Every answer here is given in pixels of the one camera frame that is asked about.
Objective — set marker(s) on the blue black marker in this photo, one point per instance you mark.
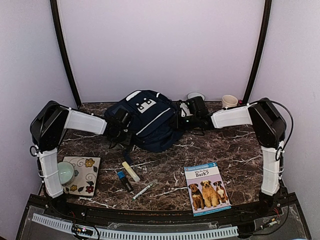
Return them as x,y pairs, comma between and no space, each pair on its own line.
125,182

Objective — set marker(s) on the yellow highlighter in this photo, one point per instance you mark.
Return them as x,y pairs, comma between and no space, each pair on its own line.
130,171

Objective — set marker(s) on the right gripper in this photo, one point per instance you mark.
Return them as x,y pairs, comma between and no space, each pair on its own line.
182,118

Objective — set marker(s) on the dog book Why Dogs Bark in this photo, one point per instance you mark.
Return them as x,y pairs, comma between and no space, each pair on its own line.
206,189

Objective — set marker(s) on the navy blue student backpack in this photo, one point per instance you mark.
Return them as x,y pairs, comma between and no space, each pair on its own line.
151,113

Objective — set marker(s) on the small green bowl at back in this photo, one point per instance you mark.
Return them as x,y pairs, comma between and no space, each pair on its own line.
195,94

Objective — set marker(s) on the small circuit board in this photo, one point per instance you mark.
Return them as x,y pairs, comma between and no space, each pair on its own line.
81,230

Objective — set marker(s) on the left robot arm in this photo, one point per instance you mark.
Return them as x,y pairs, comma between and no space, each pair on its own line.
48,129

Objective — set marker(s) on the cream ceramic mug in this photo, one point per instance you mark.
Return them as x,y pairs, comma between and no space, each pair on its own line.
229,101

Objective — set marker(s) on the black front rail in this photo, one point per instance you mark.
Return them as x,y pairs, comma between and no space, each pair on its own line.
95,212

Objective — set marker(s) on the white slotted cable duct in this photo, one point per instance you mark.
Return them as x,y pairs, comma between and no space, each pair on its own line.
129,232

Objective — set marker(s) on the right black frame post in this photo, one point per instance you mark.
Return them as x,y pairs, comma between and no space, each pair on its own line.
259,51

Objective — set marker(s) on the green bowl on plate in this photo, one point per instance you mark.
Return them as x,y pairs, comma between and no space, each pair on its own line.
66,172

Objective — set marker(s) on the floral square plate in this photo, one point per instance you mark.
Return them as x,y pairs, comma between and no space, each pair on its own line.
85,175

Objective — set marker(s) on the white green pen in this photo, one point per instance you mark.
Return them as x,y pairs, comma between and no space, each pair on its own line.
145,189

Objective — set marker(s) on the left black frame post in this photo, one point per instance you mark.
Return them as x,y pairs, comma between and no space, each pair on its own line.
63,52

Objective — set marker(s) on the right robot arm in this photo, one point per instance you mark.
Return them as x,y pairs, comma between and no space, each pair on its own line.
270,131

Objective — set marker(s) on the black frame post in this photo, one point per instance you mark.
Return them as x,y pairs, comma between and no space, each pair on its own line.
259,51
63,52

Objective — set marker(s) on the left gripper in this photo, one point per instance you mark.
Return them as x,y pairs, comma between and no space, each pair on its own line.
115,135

